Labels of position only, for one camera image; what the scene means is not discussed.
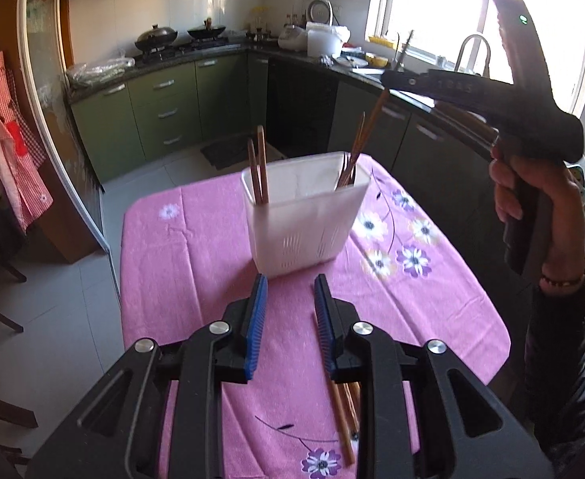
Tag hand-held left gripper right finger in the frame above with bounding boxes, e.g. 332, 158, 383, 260
313, 273, 555, 479

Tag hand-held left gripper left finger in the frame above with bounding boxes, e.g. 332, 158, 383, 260
28, 273, 269, 479

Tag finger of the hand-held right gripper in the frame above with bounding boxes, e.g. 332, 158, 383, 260
381, 70, 425, 93

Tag dark red-brown chopstick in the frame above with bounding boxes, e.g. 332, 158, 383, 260
347, 90, 387, 178
339, 113, 368, 188

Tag pile of bamboo chopsticks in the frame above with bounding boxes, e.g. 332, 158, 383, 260
313, 309, 363, 466

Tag white plastic utensil holder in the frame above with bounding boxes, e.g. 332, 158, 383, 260
241, 152, 372, 280

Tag tan bamboo chopstick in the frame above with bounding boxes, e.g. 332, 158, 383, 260
246, 139, 263, 205
256, 125, 270, 204

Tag person's right forearm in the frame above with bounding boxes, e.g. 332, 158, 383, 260
524, 274, 585, 465

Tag person's right hand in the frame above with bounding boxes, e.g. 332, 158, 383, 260
489, 144, 585, 281

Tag small steel faucet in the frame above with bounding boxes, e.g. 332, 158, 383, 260
395, 30, 416, 73

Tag tall steel faucet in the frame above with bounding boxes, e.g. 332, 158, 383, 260
453, 33, 493, 78

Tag pink floral tablecloth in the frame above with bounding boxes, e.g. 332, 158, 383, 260
120, 154, 513, 479

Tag window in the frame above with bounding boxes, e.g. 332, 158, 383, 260
365, 0, 585, 111

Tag white plastic bucket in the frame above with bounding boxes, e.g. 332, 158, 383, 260
306, 25, 351, 58

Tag dark lower cabinets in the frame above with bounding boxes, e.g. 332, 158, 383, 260
267, 57, 498, 220

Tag black countertop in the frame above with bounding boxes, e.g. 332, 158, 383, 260
65, 35, 498, 115

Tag row of seasoning bottles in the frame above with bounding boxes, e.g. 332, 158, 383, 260
245, 6, 305, 41

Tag dark floor mat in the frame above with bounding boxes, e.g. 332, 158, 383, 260
200, 135, 293, 171

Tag black gas stove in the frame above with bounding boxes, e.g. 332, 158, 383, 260
133, 40, 246, 64

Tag green lower cabinets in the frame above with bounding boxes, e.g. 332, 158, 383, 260
67, 52, 270, 185

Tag black wok with lid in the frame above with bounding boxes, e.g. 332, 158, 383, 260
133, 23, 179, 53

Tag clear plastic bag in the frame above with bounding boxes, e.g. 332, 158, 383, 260
65, 56, 136, 85

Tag red checked apron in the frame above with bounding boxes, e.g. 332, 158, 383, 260
0, 20, 54, 233

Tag bead bracelet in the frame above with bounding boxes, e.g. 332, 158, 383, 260
541, 257, 585, 291

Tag black wok with handle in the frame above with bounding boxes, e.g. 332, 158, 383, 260
187, 18, 227, 43

